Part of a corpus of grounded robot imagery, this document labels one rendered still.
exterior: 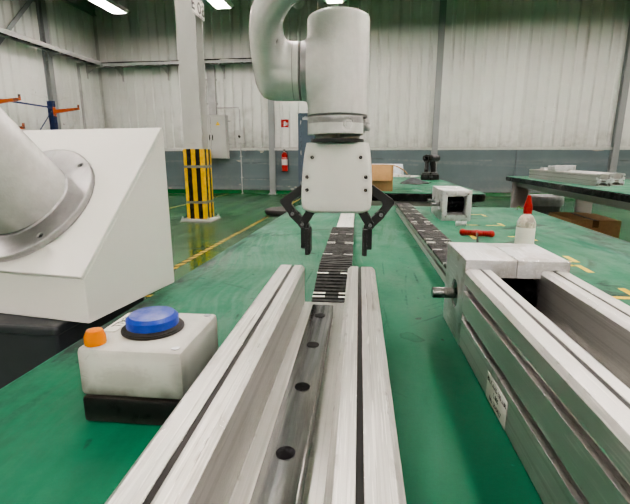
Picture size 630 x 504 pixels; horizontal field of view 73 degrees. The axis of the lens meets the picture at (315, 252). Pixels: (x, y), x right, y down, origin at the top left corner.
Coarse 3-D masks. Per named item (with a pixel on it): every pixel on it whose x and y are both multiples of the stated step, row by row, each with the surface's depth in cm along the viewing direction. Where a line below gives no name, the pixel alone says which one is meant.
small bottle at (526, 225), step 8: (528, 200) 88; (528, 208) 88; (520, 216) 89; (528, 216) 88; (520, 224) 88; (528, 224) 87; (520, 232) 88; (528, 232) 88; (520, 240) 89; (528, 240) 88
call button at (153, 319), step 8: (136, 312) 34; (144, 312) 34; (152, 312) 34; (160, 312) 34; (168, 312) 34; (176, 312) 34; (128, 320) 32; (136, 320) 32; (144, 320) 32; (152, 320) 32; (160, 320) 32; (168, 320) 33; (176, 320) 34; (128, 328) 32; (136, 328) 32; (144, 328) 32; (152, 328) 32; (160, 328) 32; (168, 328) 33
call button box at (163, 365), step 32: (192, 320) 36; (96, 352) 30; (128, 352) 30; (160, 352) 30; (192, 352) 32; (96, 384) 31; (128, 384) 31; (160, 384) 30; (96, 416) 32; (128, 416) 31; (160, 416) 31
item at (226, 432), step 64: (256, 320) 29; (320, 320) 36; (192, 384) 21; (256, 384) 24; (320, 384) 27; (384, 384) 21; (192, 448) 16; (256, 448) 22; (320, 448) 22; (384, 448) 16
